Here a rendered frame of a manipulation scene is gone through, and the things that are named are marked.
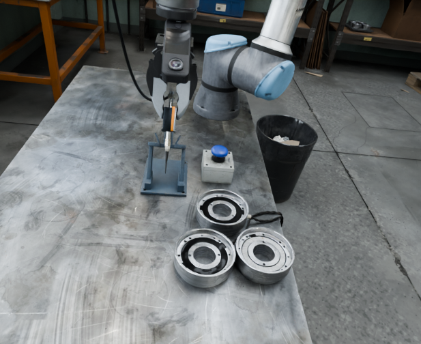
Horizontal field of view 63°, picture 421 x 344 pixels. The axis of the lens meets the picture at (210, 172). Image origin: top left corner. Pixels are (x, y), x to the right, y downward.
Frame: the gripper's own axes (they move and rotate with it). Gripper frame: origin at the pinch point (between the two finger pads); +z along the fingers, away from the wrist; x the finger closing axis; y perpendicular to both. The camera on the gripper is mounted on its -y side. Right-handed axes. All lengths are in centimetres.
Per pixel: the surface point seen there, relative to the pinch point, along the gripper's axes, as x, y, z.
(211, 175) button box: -10.4, -0.8, 14.1
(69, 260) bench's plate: 14.8, -24.7, 16.3
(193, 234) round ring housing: -6.1, -20.1, 13.2
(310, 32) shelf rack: -137, 320, 55
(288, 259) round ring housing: -23.2, -24.5, 13.4
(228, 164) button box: -14.0, 0.9, 11.8
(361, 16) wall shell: -217, 379, 43
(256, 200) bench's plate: -20.6, -5.9, 16.3
